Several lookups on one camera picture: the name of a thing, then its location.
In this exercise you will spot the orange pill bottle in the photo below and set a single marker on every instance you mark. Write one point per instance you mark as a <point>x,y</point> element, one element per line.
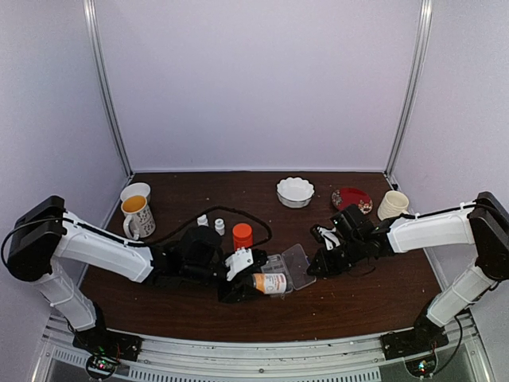
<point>242,234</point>

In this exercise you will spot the cream ceramic mug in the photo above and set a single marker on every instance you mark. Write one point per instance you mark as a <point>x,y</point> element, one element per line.
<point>393,204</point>

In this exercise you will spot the clear plastic pill organizer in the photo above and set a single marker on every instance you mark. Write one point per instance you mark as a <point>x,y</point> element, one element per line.
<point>293,264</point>

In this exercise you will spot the left aluminium frame post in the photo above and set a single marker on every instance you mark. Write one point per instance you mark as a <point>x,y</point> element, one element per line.
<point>104,87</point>

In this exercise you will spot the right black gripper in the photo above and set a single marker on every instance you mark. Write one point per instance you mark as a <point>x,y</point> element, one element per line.
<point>325,264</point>

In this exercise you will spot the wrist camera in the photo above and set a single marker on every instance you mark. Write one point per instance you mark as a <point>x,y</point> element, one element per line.
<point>239,261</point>
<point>325,236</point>

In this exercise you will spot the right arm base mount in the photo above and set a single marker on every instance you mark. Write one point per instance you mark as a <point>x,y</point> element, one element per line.
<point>417,344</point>

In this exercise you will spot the shorter small white bottle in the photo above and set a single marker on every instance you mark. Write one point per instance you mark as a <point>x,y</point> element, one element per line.
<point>219,226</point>

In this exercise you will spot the plain white bowl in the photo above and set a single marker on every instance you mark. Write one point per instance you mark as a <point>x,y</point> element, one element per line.
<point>136,189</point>

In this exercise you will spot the aluminium frame post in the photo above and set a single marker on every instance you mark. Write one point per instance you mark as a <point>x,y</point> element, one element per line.
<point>420,50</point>
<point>104,87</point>

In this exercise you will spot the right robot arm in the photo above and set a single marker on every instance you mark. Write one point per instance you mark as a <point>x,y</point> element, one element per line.
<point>482,223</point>

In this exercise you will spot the taller small white bottle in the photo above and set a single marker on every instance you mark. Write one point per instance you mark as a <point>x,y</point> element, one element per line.
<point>202,220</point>

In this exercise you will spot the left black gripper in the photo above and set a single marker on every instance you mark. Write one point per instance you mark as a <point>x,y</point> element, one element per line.
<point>233,294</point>

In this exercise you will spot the white fluted bowl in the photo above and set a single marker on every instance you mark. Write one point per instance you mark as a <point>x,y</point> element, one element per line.
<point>295,192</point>

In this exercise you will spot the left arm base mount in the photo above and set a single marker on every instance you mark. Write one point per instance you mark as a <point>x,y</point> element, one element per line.
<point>107,348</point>

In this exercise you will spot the red patterned plate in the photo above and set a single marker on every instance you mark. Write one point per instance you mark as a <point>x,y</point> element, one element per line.
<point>343,197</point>

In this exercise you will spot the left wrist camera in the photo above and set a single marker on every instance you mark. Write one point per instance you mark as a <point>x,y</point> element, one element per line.
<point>239,261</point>

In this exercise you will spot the front aluminium rail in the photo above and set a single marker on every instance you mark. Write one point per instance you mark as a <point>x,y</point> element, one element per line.
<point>350,359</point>

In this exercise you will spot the right aluminium frame post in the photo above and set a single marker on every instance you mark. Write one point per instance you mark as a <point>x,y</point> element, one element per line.
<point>420,50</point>

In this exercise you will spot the grey capped white orange bottle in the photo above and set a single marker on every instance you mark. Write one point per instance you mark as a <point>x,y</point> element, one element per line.
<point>270,284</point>

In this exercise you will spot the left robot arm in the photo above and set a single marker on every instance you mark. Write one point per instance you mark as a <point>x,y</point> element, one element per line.
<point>31,252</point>

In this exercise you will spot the white floral mug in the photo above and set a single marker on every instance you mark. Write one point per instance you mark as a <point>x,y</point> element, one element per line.
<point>138,219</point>

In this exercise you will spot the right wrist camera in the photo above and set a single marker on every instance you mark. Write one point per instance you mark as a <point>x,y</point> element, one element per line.
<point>325,236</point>

